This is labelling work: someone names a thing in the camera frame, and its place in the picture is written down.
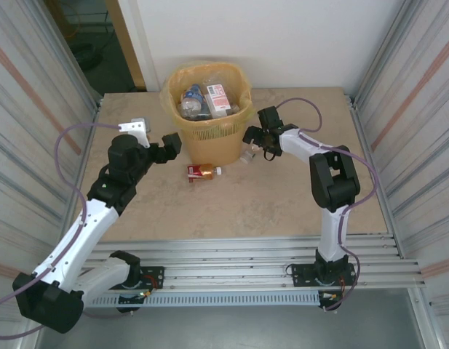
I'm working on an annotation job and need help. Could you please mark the square bottle red white label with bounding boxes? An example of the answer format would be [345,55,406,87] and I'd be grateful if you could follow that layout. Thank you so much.
[203,82,232,117]

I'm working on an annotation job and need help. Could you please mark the amber tea bottle red label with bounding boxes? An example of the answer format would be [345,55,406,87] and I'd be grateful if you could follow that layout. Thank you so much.
[186,163,223,182]

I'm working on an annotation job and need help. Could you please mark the grey slotted cable duct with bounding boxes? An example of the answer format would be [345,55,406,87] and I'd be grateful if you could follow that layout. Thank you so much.
[44,293,322,309]

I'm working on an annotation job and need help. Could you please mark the black object on floor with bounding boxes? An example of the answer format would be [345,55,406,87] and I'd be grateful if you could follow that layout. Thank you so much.
[73,41,101,68]

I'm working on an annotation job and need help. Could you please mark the yellow wicker waste basket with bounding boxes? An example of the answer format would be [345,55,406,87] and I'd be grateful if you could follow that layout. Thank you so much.
[159,62,255,128]

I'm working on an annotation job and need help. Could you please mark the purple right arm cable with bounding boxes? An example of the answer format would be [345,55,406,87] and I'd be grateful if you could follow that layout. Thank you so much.
[276,97,379,313]

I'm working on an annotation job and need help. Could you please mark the wooden door frame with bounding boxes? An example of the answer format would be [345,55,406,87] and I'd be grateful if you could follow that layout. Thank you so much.
[106,0,147,90]

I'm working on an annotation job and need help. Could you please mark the yellow plastic waste bin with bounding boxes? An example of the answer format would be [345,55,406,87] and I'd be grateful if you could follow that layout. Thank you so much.
[161,63,255,165]

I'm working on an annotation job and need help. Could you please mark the aluminium rail base frame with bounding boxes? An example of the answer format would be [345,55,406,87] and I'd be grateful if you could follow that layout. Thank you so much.
[29,234,429,294]

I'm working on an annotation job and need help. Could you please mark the aluminium wall panel orange stripe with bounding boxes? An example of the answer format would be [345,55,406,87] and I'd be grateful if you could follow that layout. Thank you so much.
[0,0,101,324]
[349,0,449,349]

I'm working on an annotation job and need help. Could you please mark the small clear plastic bottle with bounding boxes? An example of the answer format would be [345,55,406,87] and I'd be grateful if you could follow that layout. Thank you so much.
[239,143,262,165]

